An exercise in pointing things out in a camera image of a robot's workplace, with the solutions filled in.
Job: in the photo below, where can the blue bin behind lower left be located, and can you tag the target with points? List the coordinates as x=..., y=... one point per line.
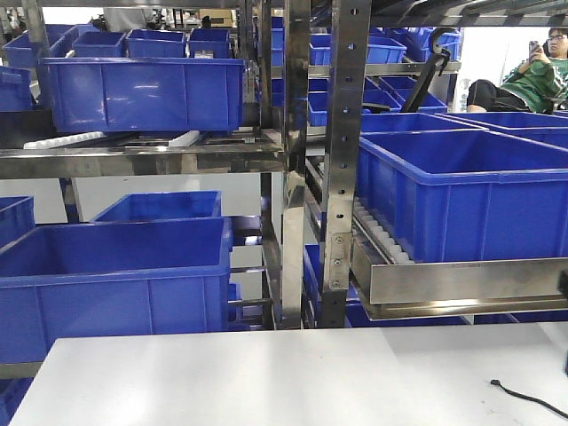
x=142, y=207

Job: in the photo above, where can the stainless steel shelf rack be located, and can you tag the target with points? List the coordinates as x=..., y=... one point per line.
x=315, y=244

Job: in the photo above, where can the large blue plastic bin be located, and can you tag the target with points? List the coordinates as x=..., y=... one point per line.
x=112, y=279

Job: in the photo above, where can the large blue bin right shelf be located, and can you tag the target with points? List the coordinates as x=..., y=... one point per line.
x=466, y=195

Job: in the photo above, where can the blue bin upper left shelf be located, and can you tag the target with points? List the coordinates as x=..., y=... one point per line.
x=147, y=95

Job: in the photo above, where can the seated person green shirt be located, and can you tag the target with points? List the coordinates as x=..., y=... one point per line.
x=531, y=85

